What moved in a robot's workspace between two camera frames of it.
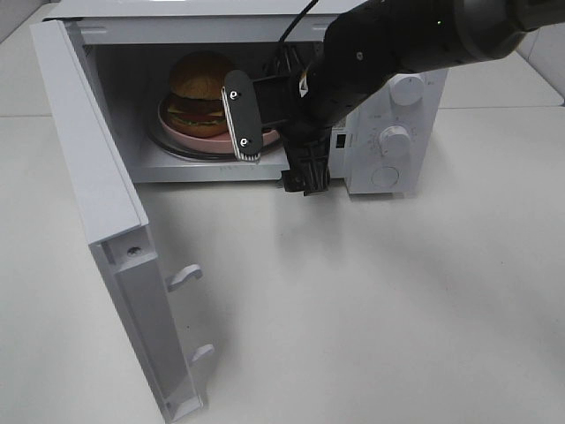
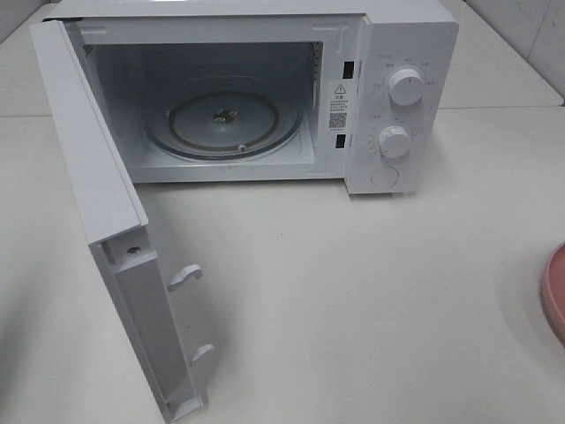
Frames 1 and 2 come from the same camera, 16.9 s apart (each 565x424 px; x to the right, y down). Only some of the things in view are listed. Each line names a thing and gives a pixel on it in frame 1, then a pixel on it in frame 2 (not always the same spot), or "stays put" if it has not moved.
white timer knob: x=395 y=142 stays put
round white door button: x=384 y=176 stays put
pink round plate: x=218 y=144 → x=553 y=291
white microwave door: x=109 y=206 stays put
